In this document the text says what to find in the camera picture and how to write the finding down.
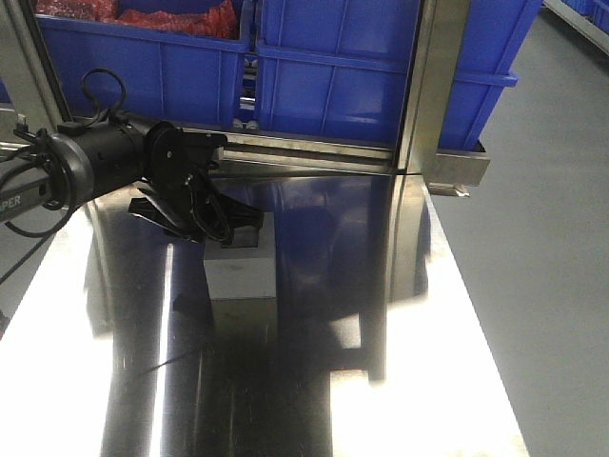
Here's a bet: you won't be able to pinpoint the gray square hollow base block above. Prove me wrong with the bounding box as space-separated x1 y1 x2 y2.
204 212 276 300

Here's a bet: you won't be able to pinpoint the blue bin with red items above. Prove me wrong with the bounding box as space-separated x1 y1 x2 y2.
37 1 255 128

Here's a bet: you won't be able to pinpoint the red mesh bagged items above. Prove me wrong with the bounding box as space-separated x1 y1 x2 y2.
33 1 239 39

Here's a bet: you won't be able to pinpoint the blue plastic bin middle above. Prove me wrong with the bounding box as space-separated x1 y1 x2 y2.
255 1 421 144

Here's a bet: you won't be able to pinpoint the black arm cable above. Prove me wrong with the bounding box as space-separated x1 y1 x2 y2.
80 68 128 126

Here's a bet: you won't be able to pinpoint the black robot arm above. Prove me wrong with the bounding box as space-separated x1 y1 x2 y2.
1 111 264 245

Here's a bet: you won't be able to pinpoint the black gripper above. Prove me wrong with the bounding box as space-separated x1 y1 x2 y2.
128 125 265 243

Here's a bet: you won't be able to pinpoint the blue plastic bin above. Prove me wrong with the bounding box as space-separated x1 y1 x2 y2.
255 1 421 144
439 1 541 150

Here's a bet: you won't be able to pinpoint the blue plastic bin right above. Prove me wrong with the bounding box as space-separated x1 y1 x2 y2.
439 1 541 150

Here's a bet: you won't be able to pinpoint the stainless steel shelf frame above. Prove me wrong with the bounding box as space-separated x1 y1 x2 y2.
0 0 492 220

